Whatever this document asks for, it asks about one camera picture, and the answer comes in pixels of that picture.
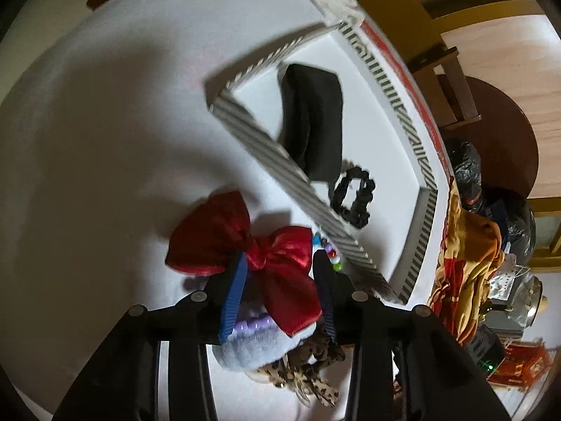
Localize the black plastic bag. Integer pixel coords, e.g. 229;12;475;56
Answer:
445;138;487;213
482;188;538;268

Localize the black headband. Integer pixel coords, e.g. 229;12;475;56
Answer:
278;64;343;182

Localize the black scrunchie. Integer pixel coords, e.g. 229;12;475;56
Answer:
330;167;377;229

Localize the yellow red printed blanket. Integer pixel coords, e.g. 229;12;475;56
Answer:
427;175;505;347

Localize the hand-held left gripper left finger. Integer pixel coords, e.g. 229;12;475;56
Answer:
53;252;250;421

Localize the red satin bow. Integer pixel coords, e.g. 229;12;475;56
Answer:
165;191;324;338

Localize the black electronic device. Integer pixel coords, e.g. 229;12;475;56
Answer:
465;331;507;378

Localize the light blue fluffy scrunchie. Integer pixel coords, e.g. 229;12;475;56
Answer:
212;302;318;373

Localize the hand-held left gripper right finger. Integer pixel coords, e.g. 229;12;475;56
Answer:
311;252;511;421

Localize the colourful bead bracelet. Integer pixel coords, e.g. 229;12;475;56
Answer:
312;233;347;273

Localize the red patterned box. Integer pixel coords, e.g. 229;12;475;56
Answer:
488;342;554;389

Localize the wooden chair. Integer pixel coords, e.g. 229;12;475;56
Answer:
337;0;448;66
412;46;483;130

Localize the striped cardboard tray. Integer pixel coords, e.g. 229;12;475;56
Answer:
205;22;440;305

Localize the round wooden table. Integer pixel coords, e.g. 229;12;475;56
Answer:
438;74;539;198

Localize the purple bead bracelet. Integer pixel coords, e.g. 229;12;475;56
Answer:
234;311;277;334

